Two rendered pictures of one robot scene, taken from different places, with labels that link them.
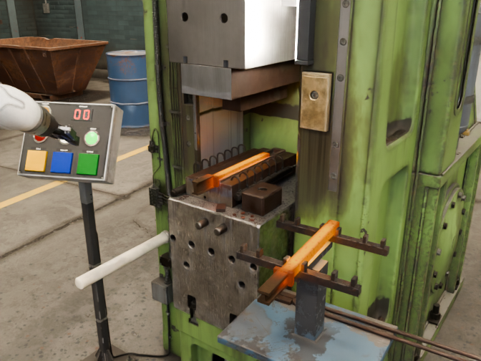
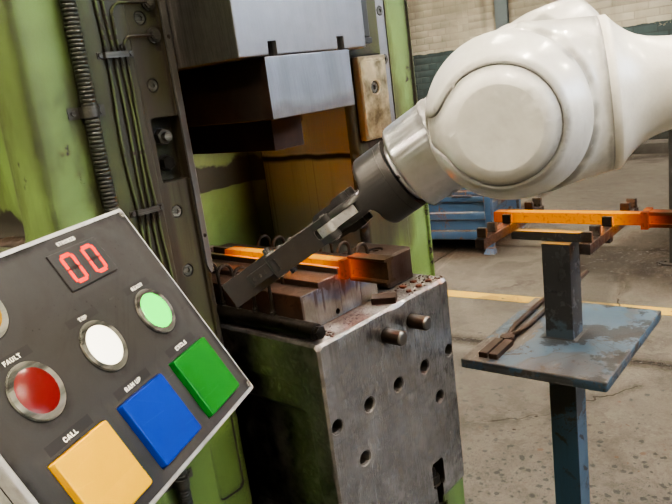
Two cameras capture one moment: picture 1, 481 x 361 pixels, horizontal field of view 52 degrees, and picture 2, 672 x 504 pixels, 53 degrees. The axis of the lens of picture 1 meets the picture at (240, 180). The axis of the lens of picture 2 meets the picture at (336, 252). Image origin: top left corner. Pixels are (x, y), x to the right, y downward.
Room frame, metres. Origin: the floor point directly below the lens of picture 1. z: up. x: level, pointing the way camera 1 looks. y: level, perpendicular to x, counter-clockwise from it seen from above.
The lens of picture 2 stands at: (1.38, 1.24, 1.32)
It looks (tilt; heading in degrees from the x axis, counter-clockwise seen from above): 14 degrees down; 278
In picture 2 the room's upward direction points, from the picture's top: 8 degrees counter-clockwise
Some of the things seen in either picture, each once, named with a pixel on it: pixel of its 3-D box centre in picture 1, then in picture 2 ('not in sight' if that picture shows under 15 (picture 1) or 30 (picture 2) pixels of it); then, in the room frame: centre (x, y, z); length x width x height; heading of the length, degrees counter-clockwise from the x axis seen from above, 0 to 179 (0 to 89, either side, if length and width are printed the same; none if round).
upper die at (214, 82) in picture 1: (244, 72); (230, 93); (1.71, -0.01, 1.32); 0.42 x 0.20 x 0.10; 144
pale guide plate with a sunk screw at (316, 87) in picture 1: (315, 101); (372, 97); (1.46, -0.22, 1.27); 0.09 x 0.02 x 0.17; 54
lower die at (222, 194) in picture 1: (244, 172); (261, 279); (1.71, -0.01, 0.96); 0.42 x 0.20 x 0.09; 144
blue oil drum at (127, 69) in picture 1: (132, 88); not in sight; (6.25, 1.37, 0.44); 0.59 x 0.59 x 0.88
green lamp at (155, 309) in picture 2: (91, 137); (155, 310); (1.70, 0.53, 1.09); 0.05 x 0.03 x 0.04; 54
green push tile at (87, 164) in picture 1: (88, 164); (203, 377); (1.65, 0.54, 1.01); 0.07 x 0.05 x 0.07; 79
